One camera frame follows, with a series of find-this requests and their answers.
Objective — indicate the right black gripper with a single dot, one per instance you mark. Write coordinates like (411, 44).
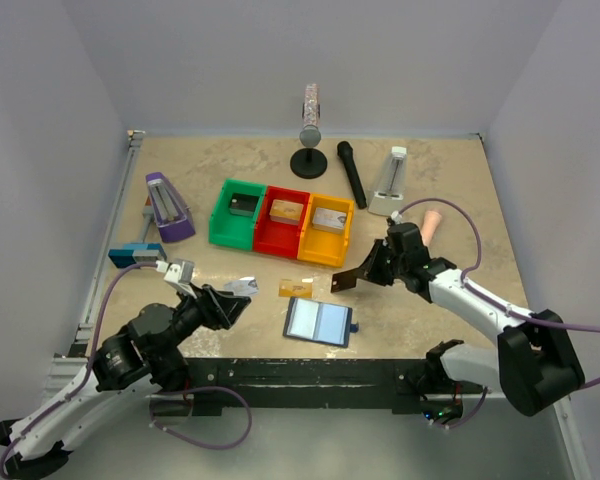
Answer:
(370, 270)

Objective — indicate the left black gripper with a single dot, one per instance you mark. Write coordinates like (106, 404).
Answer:
(220, 308)

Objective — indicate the silver credit card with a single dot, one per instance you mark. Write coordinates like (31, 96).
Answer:
(245, 286)

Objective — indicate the gold VIP credit card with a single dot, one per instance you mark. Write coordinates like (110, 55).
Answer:
(301, 288)

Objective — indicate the blue leather card holder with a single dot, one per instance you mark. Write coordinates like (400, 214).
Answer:
(319, 322)

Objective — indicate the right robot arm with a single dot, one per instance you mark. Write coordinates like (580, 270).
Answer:
(532, 361)

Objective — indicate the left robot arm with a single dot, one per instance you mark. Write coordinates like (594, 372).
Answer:
(140, 360)

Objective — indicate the silver card stack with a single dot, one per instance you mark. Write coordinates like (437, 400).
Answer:
(329, 220)

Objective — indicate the orange card stack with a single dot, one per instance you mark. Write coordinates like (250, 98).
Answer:
(286, 212)

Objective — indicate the black card stack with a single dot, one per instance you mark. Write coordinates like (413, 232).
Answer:
(241, 204)

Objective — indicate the yellow plastic bin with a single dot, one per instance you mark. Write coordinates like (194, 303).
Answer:
(320, 246)

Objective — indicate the green plastic bin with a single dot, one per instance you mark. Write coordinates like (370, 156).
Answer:
(229, 230)

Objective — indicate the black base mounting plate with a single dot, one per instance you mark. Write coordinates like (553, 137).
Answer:
(398, 385)

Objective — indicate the red plastic bin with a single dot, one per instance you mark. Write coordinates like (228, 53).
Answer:
(275, 238)

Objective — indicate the white metronome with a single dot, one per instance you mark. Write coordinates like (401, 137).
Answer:
(387, 192)

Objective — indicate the purple metronome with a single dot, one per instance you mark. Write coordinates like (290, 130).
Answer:
(172, 215)

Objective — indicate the blue grey block toy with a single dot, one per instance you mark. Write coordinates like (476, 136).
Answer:
(138, 251)

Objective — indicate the pink microphone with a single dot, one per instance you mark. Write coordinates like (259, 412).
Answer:
(430, 223)

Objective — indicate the black round microphone stand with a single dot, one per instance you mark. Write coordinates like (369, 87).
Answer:
(308, 163)

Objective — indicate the black microphone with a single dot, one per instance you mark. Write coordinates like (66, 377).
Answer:
(346, 155)

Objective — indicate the glitter microphone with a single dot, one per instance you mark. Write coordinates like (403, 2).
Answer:
(310, 135)

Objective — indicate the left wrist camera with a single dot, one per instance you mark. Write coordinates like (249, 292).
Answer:
(179, 275)

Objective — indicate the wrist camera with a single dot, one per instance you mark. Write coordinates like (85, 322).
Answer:
(179, 275)
(395, 218)

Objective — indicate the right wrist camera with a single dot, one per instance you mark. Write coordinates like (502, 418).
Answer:
(395, 218)

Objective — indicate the aluminium frame rail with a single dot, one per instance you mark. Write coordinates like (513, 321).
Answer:
(64, 367)

